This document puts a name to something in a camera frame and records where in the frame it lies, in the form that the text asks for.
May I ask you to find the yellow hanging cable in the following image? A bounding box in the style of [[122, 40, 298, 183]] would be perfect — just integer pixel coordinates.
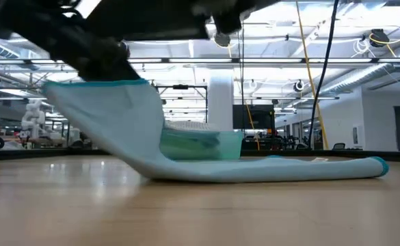
[[295, 0, 330, 150]]

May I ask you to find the light blue microfiber towel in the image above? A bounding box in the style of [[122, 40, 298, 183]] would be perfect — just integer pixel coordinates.
[[42, 78, 390, 184]]

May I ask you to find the black hanging cable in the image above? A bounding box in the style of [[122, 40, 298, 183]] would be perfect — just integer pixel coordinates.
[[235, 29, 245, 131]]

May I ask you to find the black ceiling cable reel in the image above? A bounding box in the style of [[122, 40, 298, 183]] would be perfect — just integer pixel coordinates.
[[214, 32, 232, 48], [369, 29, 390, 49]]

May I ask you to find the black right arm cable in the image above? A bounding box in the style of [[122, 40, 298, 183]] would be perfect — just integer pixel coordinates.
[[308, 0, 340, 149]]

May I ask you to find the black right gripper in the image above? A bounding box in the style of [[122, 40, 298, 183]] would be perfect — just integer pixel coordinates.
[[90, 36, 142, 83]]

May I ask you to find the teal plastic bin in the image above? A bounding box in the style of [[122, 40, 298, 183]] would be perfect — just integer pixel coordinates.
[[159, 129, 244, 161]]

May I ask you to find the white building column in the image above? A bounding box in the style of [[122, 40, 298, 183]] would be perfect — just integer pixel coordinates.
[[207, 69, 235, 133]]

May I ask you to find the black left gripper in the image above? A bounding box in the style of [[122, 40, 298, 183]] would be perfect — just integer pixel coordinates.
[[45, 27, 98, 82]]

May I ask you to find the black metal table frame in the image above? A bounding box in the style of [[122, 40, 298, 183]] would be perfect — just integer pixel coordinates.
[[0, 147, 400, 163]]

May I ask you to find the black wall monitor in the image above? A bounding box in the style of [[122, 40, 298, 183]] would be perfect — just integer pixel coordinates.
[[232, 104, 276, 131]]

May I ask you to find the light grey microfiber towel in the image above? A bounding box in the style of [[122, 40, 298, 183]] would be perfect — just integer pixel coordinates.
[[165, 120, 221, 133]]

